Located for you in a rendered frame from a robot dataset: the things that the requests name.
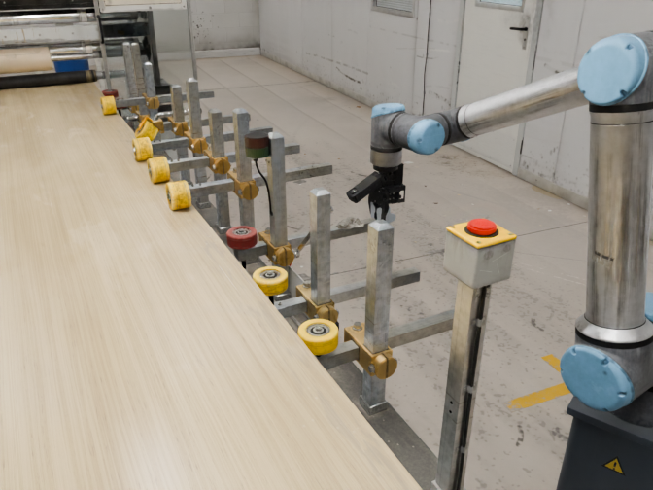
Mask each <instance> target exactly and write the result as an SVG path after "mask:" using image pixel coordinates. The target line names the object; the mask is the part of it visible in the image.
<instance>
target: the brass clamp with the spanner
mask: <svg viewBox="0 0 653 490"><path fill-rule="evenodd" d="M258 241H264V242H265V243H266V244H267V255H266V256H267V257H268V258H269V259H270V260H271V261H272V262H273V263H274V264H275V265H276V264H278V265H280V266H288V265H290V264H291V263H292V262H293V260H294V253H293V251H292V245H291V244H290V243H289V242H288V244H287V245H283V246H278V247H275V246H274V245H273V244H272V243H271V240H270V234H266V233H265V231H262V232H259V233H258Z"/></svg>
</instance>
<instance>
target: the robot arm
mask: <svg viewBox="0 0 653 490"><path fill-rule="evenodd" d="M588 104H589V114H590V115H591V116H590V155H589V195H588V235H587V276H586V312H585V313H583V314H582V315H580V316H579V317H578V318H577V319H576V321H575V343H574V346H571V347H569V348H568V349H567V350H566V352H565V353H564V355H563V356H562V358H561V360H560V368H561V370H560V373H561V376H562V378H563V380H564V382H565V384H566V386H567V388H568V389H569V391H570V392H571V393H572V394H573V395H574V396H575V397H577V398H578V399H579V400H580V401H581V402H582V403H584V404H586V405H587V406H589V407H591V408H593V409H596V410H599V411H609V412H610V413H612V414H613V415H615V416H617V417H618V418H620V419H622V420H624V421H627V422H629V423H632V424H635V425H638V426H641V427H647V428H653V293H650V292H646V284H647V266H648V250H649V232H650V216H651V198H652V181H653V30H649V31H643V32H637V33H620V34H616V35H613V36H610V37H608V38H604V39H602V40H600V41H598V42H596V44H595V45H593V46H592V47H591V48H590V49H589V50H588V51H587V52H586V53H585V54H584V56H583V58H582V60H581V62H580V64H579V66H577V67H574V68H571V69H568V70H566V71H564V72H561V73H558V74H555V75H552V76H549V77H546V78H543V79H541V80H538V81H535V82H532V83H529V84H526V85H523V86H521V87H516V88H514V89H511V90H508V91H505V92H502V93H500V94H497V95H494V96H491V97H488V98H485V99H482V100H479V101H477V102H474V103H471V104H465V105H463V106H460V107H457V108H454V109H452V110H448V111H443V112H438V113H433V114H428V115H424V116H415V115H412V114H408V113H405V107H404V105H402V104H398V103H386V104H379V105H376V106H374V107H373V108H372V115H371V141H370V163H372V164H373V169H374V170H376V171H379V172H376V171H374V172H373V173H371V174H370V175H369V176H367V177H366V178H365V179H363V180H362V181H361V182H359V183H358V184H357V185H355V186H354V187H353V188H351V189H350V190H349V191H347V192H346V194H347V196H348V198H349V200H351V201H353V202H354V203H358V202H360V201H361V200H362V199H363V198H365V197H366V196H367V195H368V205H369V211H370V214H371V218H374V219H376V220H377V221H378V220H385V221H386V222H388V223H390V222H392V221H394V220H395V214H393V213H391V207H390V206H389V204H390V203H391V204H394V203H401V202H405V189H406V186H405V185H404V184H403V183H402V182H403V165H404V164H403V163H401V160H402V148H405V149H407V150H410V151H413V152H414V153H417V154H420V155H431V154H434V153H435V152H437V151H438V150H439V149H440V147H441V146H445V145H449V144H453V143H457V142H463V141H467V140H469V139H471V138H474V137H477V136H478V135H481V134H485V133H488V132H492V131H495V130H499V129H502V128H506V127H510V126H512V125H516V124H519V123H525V122H529V121H532V120H536V119H539V118H543V117H546V116H550V115H553V114H557V113H561V112H563V111H567V110H570V109H574V108H577V107H581V106H584V105H588ZM400 191H404V195H403V198H401V194H399V193H400ZM400 198H401V199H400Z"/></svg>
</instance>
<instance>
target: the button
mask: <svg viewBox="0 0 653 490"><path fill-rule="evenodd" d="M467 229H468V230H469V231H470V232H472V233H474V234H478V235H490V234H493V233H494V232H496V231H497V225H496V224H495V223H494V222H492V221H489V220H486V219H474V220H471V221H469V222H468V223H467Z"/></svg>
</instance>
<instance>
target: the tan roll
mask: <svg viewBox="0 0 653 490"><path fill-rule="evenodd" d="M95 58H103V57H102V52H81V53H67V54H52V55H51V54H50V50H49V47H38V48H22V49H5V50H0V74H10V73H23V72H36V71H49V70H52V62H53V61H66V60H80V59H95Z"/></svg>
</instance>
